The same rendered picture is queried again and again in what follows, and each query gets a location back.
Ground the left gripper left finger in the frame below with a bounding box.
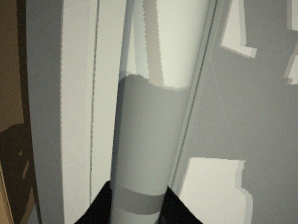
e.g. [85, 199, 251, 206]
[74, 181, 112, 224]

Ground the white long tube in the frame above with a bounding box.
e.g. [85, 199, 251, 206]
[110, 0, 211, 224]

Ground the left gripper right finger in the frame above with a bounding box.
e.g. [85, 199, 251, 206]
[158, 186, 203, 224]

